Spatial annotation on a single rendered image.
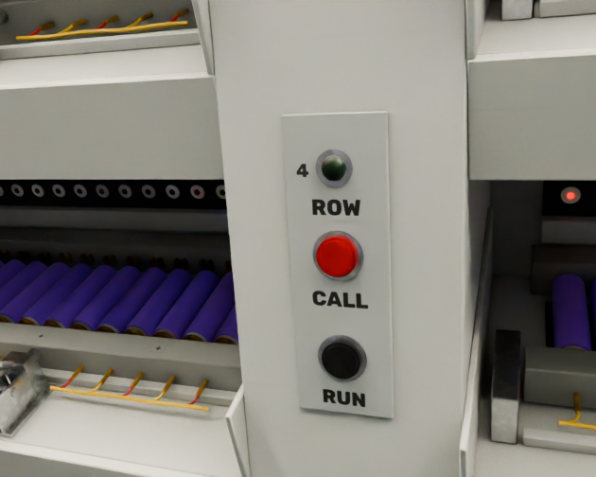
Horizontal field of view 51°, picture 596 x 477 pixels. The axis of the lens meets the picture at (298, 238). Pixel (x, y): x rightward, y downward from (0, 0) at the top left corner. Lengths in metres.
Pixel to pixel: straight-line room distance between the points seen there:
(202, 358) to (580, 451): 0.19
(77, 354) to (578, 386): 0.27
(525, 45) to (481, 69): 0.02
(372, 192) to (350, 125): 0.03
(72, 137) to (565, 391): 0.26
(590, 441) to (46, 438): 0.27
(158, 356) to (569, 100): 0.25
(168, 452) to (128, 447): 0.02
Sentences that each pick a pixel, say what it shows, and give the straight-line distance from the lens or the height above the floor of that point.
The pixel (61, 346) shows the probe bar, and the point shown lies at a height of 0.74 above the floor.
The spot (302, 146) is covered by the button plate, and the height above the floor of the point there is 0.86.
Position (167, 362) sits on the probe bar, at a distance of 0.36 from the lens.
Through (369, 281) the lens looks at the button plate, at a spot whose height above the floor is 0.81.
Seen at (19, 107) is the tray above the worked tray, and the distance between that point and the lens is 0.31.
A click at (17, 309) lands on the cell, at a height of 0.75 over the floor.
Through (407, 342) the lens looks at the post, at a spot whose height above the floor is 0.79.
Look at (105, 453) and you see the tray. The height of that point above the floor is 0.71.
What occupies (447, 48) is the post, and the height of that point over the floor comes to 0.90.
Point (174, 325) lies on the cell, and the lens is 0.39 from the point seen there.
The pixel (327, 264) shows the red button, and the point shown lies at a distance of 0.24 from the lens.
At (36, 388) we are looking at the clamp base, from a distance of 0.41.
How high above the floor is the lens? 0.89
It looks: 15 degrees down
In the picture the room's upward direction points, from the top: 3 degrees counter-clockwise
